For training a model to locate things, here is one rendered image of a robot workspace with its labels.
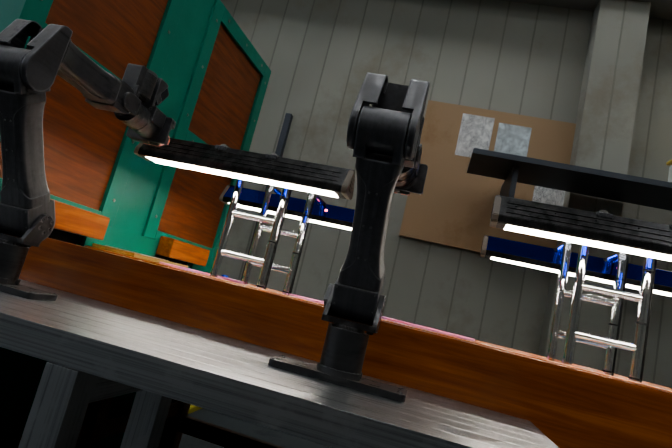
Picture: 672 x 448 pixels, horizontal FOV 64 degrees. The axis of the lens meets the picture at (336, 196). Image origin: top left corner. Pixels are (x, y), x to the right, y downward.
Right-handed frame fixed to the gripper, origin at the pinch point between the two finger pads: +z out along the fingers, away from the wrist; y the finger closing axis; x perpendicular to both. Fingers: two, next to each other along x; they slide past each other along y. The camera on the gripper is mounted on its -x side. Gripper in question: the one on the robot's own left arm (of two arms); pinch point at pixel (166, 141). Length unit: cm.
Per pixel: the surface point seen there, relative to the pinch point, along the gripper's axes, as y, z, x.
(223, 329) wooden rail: -35, -19, 39
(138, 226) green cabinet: 30, 51, 18
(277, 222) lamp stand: -24.8, 28.4, 9.7
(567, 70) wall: -132, 224, -164
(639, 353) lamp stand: -121, 22, 23
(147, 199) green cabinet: 30, 51, 8
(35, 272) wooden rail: 9.4, -16.3, 38.0
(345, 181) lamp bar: -45.2, 8.6, -1.0
